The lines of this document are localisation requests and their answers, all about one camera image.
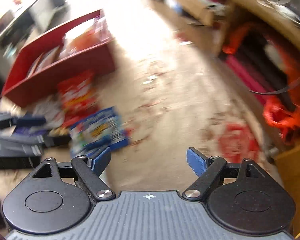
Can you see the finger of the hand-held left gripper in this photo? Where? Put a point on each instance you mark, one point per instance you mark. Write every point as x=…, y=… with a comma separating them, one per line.
x=53, y=140
x=30, y=122

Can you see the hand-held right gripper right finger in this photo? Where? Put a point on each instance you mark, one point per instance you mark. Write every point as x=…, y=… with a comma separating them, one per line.
x=196, y=161

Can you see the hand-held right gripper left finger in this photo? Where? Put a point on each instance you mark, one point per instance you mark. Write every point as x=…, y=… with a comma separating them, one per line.
x=101, y=158

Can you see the small yellow snack packet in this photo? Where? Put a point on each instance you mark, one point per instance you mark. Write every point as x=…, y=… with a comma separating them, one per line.
x=61, y=131

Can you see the white speckled snack packet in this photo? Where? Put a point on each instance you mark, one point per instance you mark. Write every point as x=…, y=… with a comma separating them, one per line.
x=50, y=112

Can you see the blue snack packet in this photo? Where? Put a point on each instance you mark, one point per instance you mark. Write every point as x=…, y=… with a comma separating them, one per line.
x=102, y=127

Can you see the red snack bag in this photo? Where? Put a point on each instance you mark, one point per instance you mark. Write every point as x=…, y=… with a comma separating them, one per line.
x=76, y=92

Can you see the red cardboard box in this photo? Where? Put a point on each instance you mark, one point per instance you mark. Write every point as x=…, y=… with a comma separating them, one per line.
x=65, y=80

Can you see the white red snack packet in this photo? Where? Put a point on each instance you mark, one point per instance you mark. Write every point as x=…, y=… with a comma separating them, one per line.
x=43, y=60

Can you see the clear yellow snack packet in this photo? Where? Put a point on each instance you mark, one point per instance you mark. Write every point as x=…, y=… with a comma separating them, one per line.
x=85, y=38

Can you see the orange plastic bag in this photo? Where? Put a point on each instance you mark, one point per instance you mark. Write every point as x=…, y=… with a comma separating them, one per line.
x=287, y=115

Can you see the dark low table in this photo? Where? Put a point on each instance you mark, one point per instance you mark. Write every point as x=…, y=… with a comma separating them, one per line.
x=40, y=7

